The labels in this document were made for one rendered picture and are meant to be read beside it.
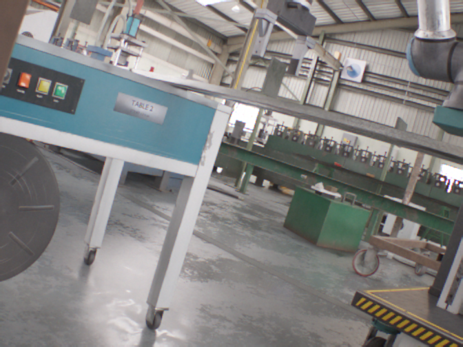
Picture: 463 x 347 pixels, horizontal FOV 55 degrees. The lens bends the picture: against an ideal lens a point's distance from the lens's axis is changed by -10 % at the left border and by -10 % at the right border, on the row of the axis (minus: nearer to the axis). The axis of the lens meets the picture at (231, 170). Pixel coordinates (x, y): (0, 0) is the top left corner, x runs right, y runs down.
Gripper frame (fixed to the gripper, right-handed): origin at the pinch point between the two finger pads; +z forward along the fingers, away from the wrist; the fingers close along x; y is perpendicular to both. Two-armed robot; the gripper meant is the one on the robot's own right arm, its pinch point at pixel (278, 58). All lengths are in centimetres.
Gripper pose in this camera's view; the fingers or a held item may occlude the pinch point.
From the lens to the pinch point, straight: 110.9
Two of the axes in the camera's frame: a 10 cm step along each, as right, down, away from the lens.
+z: -3.0, 9.5, 0.7
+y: 6.9, 2.7, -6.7
